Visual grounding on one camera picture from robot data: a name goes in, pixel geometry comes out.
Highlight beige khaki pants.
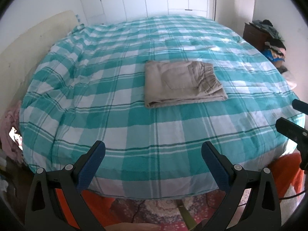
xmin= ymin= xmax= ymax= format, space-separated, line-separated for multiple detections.
xmin=144 ymin=60 xmax=228 ymax=109

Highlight orange red garment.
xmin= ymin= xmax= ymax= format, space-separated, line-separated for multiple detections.
xmin=54 ymin=152 xmax=308 ymax=229

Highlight pink clothes pile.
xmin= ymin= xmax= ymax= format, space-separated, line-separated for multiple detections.
xmin=1 ymin=101 xmax=24 ymax=164

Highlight dark clothes pile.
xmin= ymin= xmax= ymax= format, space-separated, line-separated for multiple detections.
xmin=250 ymin=19 xmax=287 ymax=62

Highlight patterned floral floor rug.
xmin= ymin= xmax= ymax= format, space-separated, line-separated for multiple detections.
xmin=111 ymin=189 xmax=225 ymax=230

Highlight dark brown wooden cabinet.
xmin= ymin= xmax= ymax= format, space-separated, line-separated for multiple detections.
xmin=243 ymin=23 xmax=271 ymax=52

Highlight teal white plaid bedsheet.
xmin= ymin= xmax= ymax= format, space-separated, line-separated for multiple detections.
xmin=19 ymin=15 xmax=305 ymax=199

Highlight cream wooden headboard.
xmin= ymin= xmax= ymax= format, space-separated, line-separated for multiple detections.
xmin=1 ymin=10 xmax=80 ymax=116

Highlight black cable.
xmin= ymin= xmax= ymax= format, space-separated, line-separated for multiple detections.
xmin=279 ymin=191 xmax=308 ymax=201

